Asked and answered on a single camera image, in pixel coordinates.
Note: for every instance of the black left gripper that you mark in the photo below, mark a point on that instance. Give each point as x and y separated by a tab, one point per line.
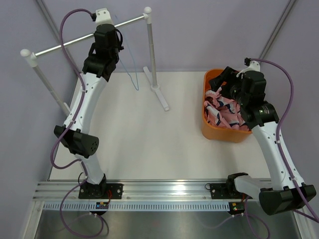
118	47

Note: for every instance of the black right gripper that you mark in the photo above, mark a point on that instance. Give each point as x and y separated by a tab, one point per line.
227	76

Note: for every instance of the pink patterned shorts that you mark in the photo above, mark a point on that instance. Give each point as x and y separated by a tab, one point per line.
222	112

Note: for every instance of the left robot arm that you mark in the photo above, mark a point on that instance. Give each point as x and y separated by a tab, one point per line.
74	134

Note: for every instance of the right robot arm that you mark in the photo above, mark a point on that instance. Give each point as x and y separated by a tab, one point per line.
288	191

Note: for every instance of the orange plastic basket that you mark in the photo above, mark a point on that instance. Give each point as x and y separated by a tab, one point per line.
215	133

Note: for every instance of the white and silver clothes rack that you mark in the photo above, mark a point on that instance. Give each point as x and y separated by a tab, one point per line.
31	59

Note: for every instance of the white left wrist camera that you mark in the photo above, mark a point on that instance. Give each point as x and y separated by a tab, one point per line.
102	16

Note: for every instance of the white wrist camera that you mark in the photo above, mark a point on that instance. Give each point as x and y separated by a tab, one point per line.
252	65
102	16

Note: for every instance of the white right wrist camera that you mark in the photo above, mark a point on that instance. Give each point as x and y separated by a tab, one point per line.
252	65

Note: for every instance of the black right mount plate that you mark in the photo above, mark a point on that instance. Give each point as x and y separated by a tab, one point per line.
219	191

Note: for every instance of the black mount plate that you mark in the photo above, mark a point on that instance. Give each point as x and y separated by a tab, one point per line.
114	191
219	191

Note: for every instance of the black left mount plate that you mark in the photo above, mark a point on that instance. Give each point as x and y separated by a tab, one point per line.
114	191

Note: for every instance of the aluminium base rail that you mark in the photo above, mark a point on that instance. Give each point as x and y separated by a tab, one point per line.
133	190

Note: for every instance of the white slotted cable duct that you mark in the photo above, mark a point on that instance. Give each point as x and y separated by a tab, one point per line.
140	206

